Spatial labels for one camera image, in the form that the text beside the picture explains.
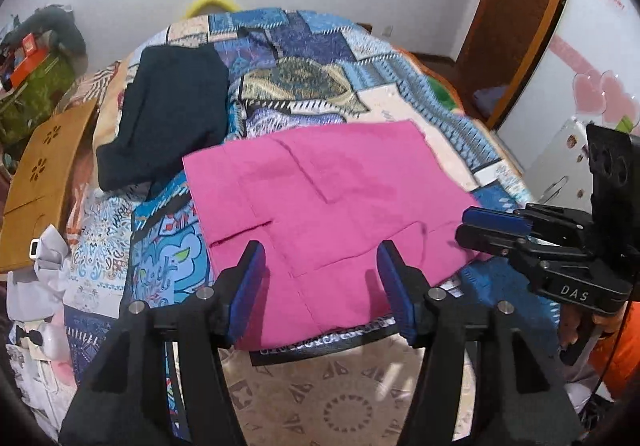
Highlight dark navy folded garment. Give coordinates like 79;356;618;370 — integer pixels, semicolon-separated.
96;44;229;191

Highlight right hand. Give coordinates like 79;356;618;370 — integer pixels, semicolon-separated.
558;302;622;350

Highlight grey plush toy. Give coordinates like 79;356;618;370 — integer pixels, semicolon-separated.
1;4;89;75

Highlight orange box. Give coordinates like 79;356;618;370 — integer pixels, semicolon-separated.
11;32;49;89

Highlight green storage basket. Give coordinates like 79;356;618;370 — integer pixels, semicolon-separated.
1;51;76;159

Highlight wooden door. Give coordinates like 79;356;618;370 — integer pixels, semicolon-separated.
456;0;563;129

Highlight pink pants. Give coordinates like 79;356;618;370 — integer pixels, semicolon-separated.
183;120;475;351

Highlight yellow curved pillow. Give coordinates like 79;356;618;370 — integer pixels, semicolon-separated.
182;0;241;20

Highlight orange sleeve right forearm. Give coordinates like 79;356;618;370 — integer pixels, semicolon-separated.
589;302;640;400

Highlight white crumpled paper pile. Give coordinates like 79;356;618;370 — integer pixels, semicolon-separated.
4;225;76;440

